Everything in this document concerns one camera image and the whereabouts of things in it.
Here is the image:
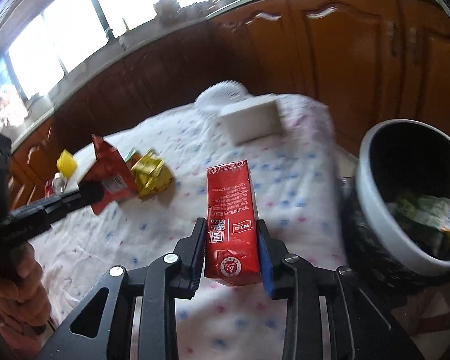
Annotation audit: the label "red paper carton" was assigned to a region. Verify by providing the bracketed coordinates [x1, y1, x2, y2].
[205, 160, 261, 287]

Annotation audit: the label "gold yellow wrapper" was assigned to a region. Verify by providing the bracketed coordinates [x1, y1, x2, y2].
[130, 149, 174, 199]

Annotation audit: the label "white foam block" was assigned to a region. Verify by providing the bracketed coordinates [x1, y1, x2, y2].
[218, 94, 283, 145]

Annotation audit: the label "green snack wrapper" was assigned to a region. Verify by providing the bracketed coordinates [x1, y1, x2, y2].
[387, 192, 450, 259]

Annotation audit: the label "white rimmed trash bin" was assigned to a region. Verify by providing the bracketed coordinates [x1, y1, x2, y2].
[341, 119, 450, 294]

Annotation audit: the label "kitchen sink faucet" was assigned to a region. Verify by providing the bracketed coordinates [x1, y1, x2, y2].
[105, 28, 116, 42]

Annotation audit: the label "wooden kitchen cabinets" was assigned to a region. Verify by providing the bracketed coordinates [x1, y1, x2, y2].
[8, 0, 450, 207]

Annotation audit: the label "person's left hand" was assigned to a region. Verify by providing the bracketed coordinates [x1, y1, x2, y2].
[0, 243, 51, 331]

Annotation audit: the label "floral white tablecloth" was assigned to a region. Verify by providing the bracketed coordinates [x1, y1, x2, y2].
[27, 92, 358, 360]

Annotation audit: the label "yellow foam piece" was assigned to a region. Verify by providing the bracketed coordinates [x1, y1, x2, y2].
[56, 150, 78, 179]

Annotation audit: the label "red candy wrapper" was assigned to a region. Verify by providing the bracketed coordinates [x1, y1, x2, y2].
[79, 135, 137, 215]

